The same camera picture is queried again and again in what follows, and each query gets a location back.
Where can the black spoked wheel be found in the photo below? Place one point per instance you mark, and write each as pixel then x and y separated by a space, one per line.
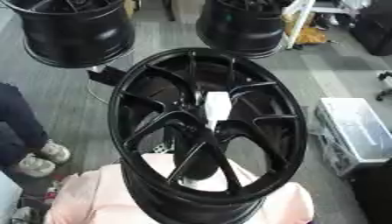
pixel 153 96

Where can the black wheel rim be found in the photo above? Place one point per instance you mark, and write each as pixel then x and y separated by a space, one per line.
pixel 240 29
pixel 76 35

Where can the yellow bag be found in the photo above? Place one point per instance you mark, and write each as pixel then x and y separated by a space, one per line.
pixel 309 35

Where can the clear plastic storage box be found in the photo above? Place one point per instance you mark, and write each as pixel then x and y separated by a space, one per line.
pixel 354 131

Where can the person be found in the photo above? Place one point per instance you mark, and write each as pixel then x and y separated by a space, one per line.
pixel 20 128

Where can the black office chair base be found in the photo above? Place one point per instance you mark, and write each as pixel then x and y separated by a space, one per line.
pixel 384 87

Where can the black bag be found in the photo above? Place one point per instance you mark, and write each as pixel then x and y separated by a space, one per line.
pixel 375 26

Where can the black wheel stand bracket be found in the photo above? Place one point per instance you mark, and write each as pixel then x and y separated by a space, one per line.
pixel 104 75

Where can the white shelf frame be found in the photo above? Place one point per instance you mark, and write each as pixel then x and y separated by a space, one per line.
pixel 301 17

